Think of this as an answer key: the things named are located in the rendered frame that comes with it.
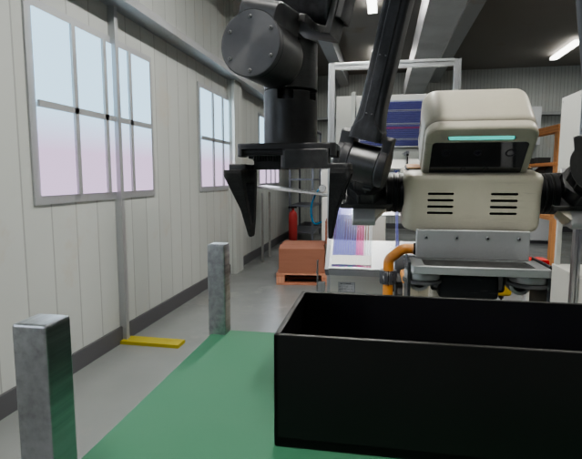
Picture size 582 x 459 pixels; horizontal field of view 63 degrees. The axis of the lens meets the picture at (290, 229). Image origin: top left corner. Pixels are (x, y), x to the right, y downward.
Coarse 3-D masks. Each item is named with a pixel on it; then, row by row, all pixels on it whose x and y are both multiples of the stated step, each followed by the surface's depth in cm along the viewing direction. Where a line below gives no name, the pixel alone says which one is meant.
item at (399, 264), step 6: (402, 258) 156; (396, 264) 155; (402, 264) 155; (384, 270) 148; (396, 270) 155; (384, 276) 147; (390, 276) 147; (396, 276) 152; (384, 282) 148; (390, 282) 147; (396, 282) 151; (402, 282) 151; (396, 288) 153; (402, 288) 153; (396, 294) 152; (402, 294) 152
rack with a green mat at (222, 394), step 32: (224, 256) 76; (224, 288) 77; (32, 320) 36; (64, 320) 37; (224, 320) 77; (32, 352) 35; (64, 352) 37; (192, 352) 70; (224, 352) 70; (256, 352) 70; (32, 384) 36; (64, 384) 37; (160, 384) 59; (192, 384) 59; (224, 384) 59; (256, 384) 59; (32, 416) 36; (64, 416) 37; (128, 416) 51; (160, 416) 51; (192, 416) 51; (224, 416) 51; (256, 416) 51; (32, 448) 36; (64, 448) 37; (96, 448) 45; (128, 448) 45; (160, 448) 45; (192, 448) 45; (224, 448) 45; (256, 448) 45; (288, 448) 45
